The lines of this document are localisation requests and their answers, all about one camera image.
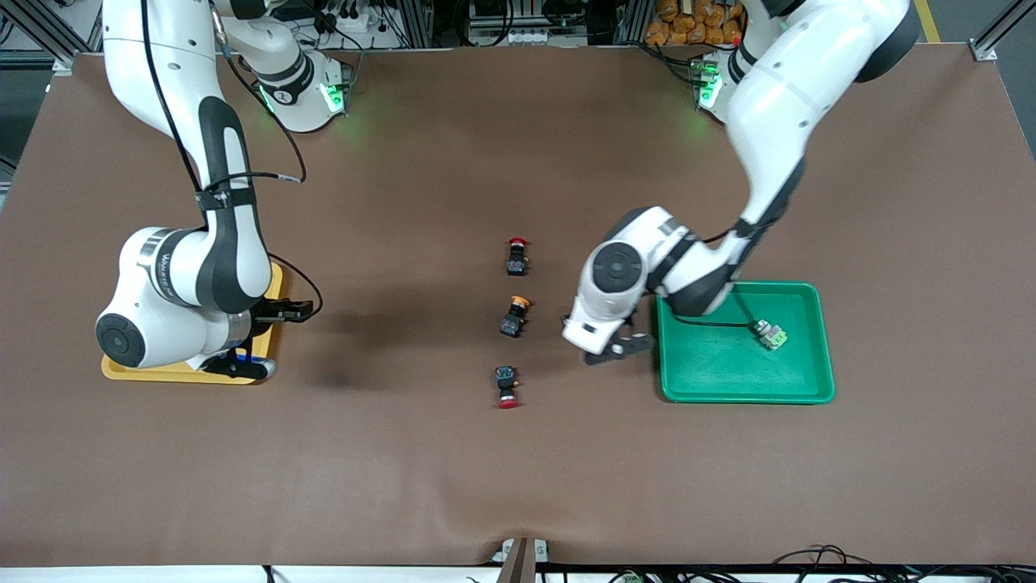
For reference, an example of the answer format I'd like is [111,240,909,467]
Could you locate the yellow plastic tray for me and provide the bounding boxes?
[101,263,284,385]

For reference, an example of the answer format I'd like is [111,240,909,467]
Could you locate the black cable tangle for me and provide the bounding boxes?
[769,545,1036,583]

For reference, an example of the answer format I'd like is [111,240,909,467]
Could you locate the green plastic tray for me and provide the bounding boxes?
[655,279,836,405]

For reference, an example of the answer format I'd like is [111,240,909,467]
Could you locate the bag of orange items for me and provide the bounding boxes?
[645,0,744,46]

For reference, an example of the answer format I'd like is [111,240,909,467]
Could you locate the metal mat clamp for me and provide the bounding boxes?
[490,537,551,583]

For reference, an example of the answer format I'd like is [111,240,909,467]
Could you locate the long white power strip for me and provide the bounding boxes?
[468,28,588,48]

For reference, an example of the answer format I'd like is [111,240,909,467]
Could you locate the white power strip with plugs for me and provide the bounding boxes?
[312,0,410,49]

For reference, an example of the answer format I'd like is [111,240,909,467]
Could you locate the small-cap yellow push button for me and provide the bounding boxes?
[499,296,531,338]

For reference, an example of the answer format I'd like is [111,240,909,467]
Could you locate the brown table mat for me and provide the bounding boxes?
[0,45,1036,568]

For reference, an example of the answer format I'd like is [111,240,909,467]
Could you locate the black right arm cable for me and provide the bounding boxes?
[142,0,325,317]

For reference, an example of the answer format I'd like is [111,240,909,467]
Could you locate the aluminium frame profile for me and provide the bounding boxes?
[0,0,104,75]
[970,0,1036,62]

